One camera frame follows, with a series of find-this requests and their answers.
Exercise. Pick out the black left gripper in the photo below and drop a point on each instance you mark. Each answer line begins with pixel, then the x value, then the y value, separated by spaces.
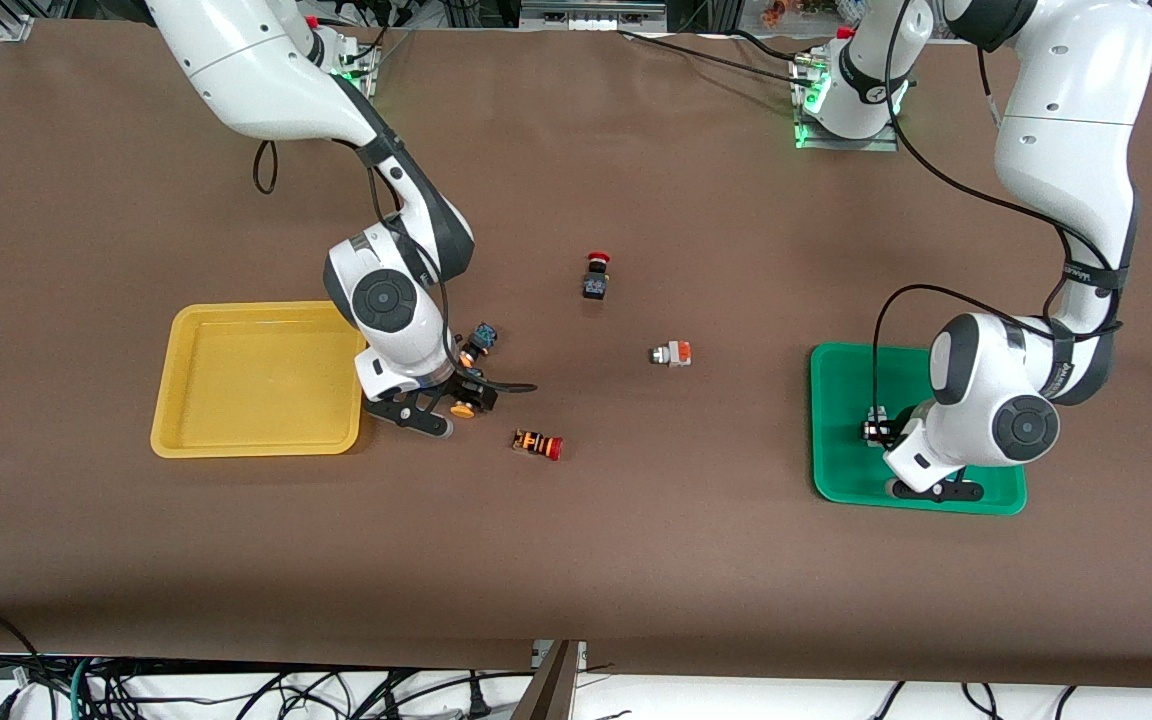
pixel 898 425

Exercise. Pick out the green button white orange body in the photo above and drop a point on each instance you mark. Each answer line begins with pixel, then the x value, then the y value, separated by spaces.
pixel 876 416
pixel 676 352

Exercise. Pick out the red mushroom button black body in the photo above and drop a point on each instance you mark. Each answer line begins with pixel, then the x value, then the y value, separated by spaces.
pixel 595 285

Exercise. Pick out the black switch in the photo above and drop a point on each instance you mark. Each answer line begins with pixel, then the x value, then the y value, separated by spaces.
pixel 484 336

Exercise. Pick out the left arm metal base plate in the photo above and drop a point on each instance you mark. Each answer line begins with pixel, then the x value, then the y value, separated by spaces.
pixel 881 143

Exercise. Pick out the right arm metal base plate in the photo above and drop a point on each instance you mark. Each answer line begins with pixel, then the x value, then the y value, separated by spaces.
pixel 364 70

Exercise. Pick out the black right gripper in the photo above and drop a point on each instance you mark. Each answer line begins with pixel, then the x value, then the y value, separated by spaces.
pixel 457 384

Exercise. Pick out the green plastic tray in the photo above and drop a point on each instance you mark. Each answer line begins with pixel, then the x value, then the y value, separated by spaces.
pixel 841 400

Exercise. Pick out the brown table cover sheet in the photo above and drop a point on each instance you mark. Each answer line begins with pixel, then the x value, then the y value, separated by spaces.
pixel 576 560

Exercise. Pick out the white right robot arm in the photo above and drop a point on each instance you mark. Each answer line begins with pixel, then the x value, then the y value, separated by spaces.
pixel 266 70

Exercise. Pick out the silver aluminium frame rail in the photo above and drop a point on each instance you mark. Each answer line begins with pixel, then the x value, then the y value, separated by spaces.
pixel 586 15

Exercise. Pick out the grey table support post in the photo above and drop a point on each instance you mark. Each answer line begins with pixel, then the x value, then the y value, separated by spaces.
pixel 551 690

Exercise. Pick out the yellow push button black body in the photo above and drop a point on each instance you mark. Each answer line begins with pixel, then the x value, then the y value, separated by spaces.
pixel 461 409

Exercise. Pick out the yellow plastic tray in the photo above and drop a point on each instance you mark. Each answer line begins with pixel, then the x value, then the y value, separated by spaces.
pixel 256 380

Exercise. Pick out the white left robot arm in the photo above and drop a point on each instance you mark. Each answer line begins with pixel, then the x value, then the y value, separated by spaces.
pixel 1066 150

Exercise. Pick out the red button orange striped body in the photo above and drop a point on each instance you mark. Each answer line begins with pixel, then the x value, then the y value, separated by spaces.
pixel 536 443

